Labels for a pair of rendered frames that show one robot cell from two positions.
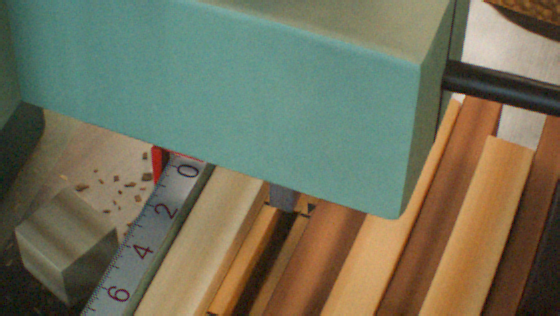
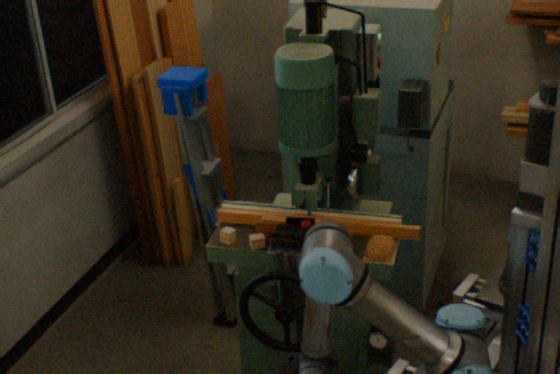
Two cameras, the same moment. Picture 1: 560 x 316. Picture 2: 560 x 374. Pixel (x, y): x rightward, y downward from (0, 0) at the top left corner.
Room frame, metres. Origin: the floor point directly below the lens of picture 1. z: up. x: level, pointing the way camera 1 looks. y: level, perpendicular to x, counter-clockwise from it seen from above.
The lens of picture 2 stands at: (0.03, -2.28, 2.25)
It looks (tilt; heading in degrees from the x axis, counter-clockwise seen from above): 28 degrees down; 86
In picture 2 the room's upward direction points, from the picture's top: 3 degrees counter-clockwise
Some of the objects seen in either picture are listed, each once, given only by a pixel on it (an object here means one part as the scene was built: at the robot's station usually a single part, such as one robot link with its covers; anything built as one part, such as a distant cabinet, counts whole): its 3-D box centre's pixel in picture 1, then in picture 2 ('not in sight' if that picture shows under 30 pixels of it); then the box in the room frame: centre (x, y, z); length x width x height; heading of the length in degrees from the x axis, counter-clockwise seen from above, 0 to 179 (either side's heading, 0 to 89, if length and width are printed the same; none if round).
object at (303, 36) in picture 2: not in sight; (314, 26); (0.32, 0.13, 1.54); 0.08 x 0.08 x 0.17; 70
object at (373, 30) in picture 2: not in sight; (368, 52); (0.52, 0.25, 1.40); 0.10 x 0.06 x 0.16; 70
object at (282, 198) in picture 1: (286, 155); not in sight; (0.28, 0.00, 0.97); 0.01 x 0.01 x 0.05; 70
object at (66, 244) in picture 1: (68, 247); not in sight; (0.35, 0.11, 0.82); 0.04 x 0.04 x 0.03; 50
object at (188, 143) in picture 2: not in sight; (207, 199); (-0.08, 0.86, 0.58); 0.27 x 0.25 x 1.16; 158
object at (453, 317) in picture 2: not in sight; (460, 334); (0.56, -0.71, 0.98); 0.13 x 0.12 x 0.14; 79
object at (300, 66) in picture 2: not in sight; (305, 100); (0.28, 0.00, 1.35); 0.18 x 0.18 x 0.31
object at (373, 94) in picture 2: not in sight; (366, 114); (0.49, 0.15, 1.23); 0.09 x 0.08 x 0.15; 70
